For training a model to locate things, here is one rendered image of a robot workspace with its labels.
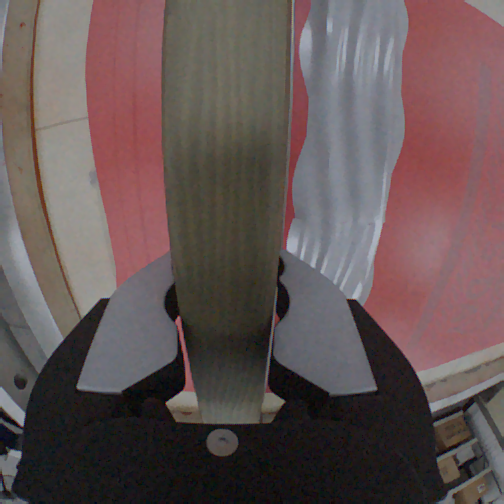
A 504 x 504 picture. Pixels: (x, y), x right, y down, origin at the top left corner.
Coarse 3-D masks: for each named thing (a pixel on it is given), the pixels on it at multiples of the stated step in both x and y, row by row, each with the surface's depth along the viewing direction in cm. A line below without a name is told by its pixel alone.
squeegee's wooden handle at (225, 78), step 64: (192, 0) 4; (256, 0) 4; (192, 64) 4; (256, 64) 4; (192, 128) 5; (256, 128) 5; (192, 192) 6; (256, 192) 6; (192, 256) 6; (256, 256) 7; (192, 320) 7; (256, 320) 8; (256, 384) 9
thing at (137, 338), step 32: (128, 288) 9; (160, 288) 9; (128, 320) 7; (160, 320) 7; (96, 352) 6; (128, 352) 6; (160, 352) 6; (96, 384) 5; (128, 384) 5; (160, 384) 6
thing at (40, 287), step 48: (0, 0) 5; (0, 48) 7; (0, 96) 9; (0, 144) 10; (0, 192) 11; (0, 240) 13; (48, 240) 16; (48, 288) 16; (48, 336) 17; (432, 384) 30; (480, 384) 28
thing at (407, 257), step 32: (128, 224) 17; (160, 224) 17; (288, 224) 17; (384, 224) 18; (416, 224) 18; (128, 256) 18; (160, 256) 18; (384, 256) 19; (416, 256) 19; (384, 288) 21; (416, 288) 21; (384, 320) 22; (416, 352) 26; (448, 352) 27; (192, 384) 25
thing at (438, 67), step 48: (96, 0) 9; (144, 0) 10; (432, 0) 9; (96, 48) 11; (144, 48) 12; (432, 48) 11; (480, 48) 11; (96, 96) 13; (144, 96) 13; (432, 96) 13; (96, 144) 14; (144, 144) 14; (432, 144) 15; (144, 192) 16; (288, 192) 16; (432, 192) 17
